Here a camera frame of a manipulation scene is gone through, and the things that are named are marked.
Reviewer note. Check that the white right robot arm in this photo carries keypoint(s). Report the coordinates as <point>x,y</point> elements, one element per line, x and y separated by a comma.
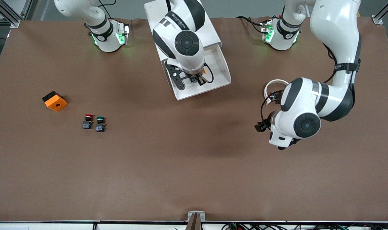
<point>107,41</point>

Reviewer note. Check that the yellow push button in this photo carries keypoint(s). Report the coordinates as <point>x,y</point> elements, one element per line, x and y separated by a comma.
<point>206,72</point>

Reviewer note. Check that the white curved plastic part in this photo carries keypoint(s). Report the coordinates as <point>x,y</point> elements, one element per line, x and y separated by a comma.
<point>270,83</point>

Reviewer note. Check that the brown wedge post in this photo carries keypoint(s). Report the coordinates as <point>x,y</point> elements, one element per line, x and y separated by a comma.
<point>194,223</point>

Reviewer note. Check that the green push button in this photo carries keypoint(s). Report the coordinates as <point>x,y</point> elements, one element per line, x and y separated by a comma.
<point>100,118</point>

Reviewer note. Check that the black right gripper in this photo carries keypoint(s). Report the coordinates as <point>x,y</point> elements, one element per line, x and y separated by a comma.
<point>194,77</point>

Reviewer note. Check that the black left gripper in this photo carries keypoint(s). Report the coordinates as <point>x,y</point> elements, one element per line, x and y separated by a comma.
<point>266,123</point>

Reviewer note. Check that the red push button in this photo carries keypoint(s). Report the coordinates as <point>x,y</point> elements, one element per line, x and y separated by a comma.
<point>88,115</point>

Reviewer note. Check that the white table edge rail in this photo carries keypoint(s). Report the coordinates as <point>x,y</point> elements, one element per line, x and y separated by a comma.
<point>53,226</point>

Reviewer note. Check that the brown part with metal clip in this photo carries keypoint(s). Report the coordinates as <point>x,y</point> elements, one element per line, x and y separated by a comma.
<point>274,96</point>

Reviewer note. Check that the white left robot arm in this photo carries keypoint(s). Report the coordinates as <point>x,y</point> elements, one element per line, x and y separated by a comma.
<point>334,25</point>

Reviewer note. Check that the brown table mat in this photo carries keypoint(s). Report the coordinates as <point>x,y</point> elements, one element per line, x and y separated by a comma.
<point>194,159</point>

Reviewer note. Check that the aluminium frame profile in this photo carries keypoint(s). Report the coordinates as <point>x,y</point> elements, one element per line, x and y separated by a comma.
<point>14,23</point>
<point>377,19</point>

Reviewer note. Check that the orange button box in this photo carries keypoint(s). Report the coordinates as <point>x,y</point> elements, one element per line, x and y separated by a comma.
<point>56,103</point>

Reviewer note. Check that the grey metal bracket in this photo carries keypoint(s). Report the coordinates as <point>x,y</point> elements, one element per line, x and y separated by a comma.
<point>190,214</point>

